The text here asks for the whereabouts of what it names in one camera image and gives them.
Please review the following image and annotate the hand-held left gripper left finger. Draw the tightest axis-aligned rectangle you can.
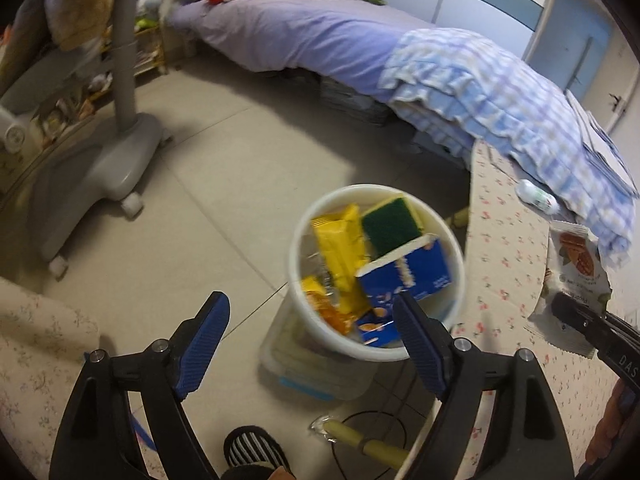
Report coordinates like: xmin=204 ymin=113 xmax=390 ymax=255
xmin=48 ymin=291 xmax=231 ymax=480

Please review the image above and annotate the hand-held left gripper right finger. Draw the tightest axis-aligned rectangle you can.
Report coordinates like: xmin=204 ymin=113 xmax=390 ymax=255
xmin=392 ymin=290 xmax=576 ymax=480

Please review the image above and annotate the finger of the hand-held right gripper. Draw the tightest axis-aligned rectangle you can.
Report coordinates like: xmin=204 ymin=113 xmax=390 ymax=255
xmin=550 ymin=292 xmax=640 ymax=356

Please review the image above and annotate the white snack packet brown print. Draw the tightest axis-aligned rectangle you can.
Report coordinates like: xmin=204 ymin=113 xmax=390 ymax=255
xmin=527 ymin=220 xmax=613 ymax=358

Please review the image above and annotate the blue and white carton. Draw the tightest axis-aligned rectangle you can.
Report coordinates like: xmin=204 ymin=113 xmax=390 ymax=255
xmin=356 ymin=234 xmax=453 ymax=311

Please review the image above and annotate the orange snack packet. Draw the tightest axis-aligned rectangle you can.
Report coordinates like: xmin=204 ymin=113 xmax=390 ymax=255
xmin=300 ymin=276 xmax=357 ymax=336

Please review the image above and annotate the yellow and green sponge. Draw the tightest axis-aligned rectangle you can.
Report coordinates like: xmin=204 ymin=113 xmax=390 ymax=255
xmin=361 ymin=196 xmax=426 ymax=258

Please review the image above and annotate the yellow snack packet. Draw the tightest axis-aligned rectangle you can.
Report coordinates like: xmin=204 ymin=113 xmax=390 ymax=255
xmin=311 ymin=203 xmax=371 ymax=313

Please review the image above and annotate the white plastic bucket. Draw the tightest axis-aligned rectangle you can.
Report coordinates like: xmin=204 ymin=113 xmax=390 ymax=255
xmin=287 ymin=184 xmax=466 ymax=363

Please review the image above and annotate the person's right hand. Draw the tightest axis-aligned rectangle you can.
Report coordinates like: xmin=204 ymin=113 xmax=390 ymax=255
xmin=585 ymin=382 xmax=633 ymax=466

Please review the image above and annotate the clear plastic storage box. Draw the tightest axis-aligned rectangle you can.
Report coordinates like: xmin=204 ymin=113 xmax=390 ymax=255
xmin=259 ymin=290 xmax=381 ymax=402

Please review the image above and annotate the striped slipper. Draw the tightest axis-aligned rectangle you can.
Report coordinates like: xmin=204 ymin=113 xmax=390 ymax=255
xmin=222 ymin=425 xmax=293 ymax=480

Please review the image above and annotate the white bottle with floral label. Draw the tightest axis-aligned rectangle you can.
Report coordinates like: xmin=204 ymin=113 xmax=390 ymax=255
xmin=515 ymin=179 xmax=561 ymax=216

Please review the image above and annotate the folded blue cloth stack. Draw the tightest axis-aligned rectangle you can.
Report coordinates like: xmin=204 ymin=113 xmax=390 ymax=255
xmin=565 ymin=89 xmax=640 ymax=198

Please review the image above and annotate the floral upholstered seat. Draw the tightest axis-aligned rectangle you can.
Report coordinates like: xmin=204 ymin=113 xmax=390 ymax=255
xmin=0 ymin=277 xmax=118 ymax=480

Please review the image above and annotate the blue plaid ruffled blanket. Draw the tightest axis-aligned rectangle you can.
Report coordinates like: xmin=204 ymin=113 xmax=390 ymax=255
xmin=377 ymin=27 xmax=633 ymax=266

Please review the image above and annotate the blue door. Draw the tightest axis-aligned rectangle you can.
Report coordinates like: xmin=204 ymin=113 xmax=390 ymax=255
xmin=522 ymin=0 xmax=616 ymax=96

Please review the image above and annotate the grey rolling stand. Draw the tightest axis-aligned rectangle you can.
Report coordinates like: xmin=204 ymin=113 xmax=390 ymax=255
xmin=0 ymin=0 xmax=173 ymax=278

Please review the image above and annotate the wooden shelf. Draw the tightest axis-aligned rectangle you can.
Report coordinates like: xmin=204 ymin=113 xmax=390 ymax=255
xmin=134 ymin=22 xmax=170 ymax=77

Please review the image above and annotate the bed with purple sheet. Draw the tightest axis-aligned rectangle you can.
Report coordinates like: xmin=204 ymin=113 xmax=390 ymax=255
xmin=167 ymin=0 xmax=436 ymax=106

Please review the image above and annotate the tan cloth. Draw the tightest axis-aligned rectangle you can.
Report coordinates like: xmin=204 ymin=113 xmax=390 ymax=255
xmin=44 ymin=0 xmax=117 ymax=52

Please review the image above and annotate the black cable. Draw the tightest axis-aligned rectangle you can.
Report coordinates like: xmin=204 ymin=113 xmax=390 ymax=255
xmin=330 ymin=375 xmax=437 ymax=480

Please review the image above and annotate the black door handle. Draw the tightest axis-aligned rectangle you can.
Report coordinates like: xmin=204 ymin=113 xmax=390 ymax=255
xmin=607 ymin=92 xmax=630 ymax=121

